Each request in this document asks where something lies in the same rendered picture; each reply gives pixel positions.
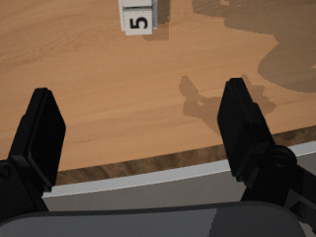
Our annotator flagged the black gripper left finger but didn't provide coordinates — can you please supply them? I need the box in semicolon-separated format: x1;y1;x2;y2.
0;88;66;223

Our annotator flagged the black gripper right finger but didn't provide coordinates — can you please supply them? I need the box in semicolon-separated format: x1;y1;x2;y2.
217;78;316;235

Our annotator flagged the white number cube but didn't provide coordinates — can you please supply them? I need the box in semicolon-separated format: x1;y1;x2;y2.
122;0;153;7
123;6;153;36

